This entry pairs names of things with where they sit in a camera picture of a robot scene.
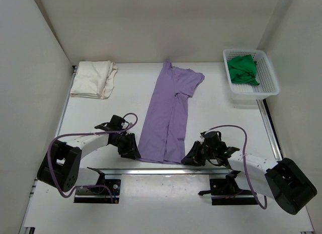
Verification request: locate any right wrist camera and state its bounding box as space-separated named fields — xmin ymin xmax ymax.
xmin=200 ymin=131 xmax=207 ymax=141

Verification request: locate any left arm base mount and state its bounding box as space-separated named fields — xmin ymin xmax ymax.
xmin=74 ymin=168 xmax=121 ymax=204

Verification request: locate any green t-shirt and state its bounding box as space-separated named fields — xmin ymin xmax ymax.
xmin=227 ymin=54 xmax=260 ymax=86

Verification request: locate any white plastic basket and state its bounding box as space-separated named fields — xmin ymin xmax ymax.
xmin=223 ymin=49 xmax=280 ymax=101

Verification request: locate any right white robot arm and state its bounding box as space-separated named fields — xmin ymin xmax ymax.
xmin=181 ymin=131 xmax=317 ymax=215

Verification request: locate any purple t-shirt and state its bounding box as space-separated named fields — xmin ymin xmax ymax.
xmin=138 ymin=61 xmax=205 ymax=164

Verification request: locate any cream white t-shirt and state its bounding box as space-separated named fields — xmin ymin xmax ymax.
xmin=70 ymin=61 xmax=118 ymax=99

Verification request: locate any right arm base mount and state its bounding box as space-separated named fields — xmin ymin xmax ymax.
xmin=198 ymin=171 xmax=257 ymax=206

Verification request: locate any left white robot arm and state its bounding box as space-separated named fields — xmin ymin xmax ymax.
xmin=37 ymin=115 xmax=141 ymax=198

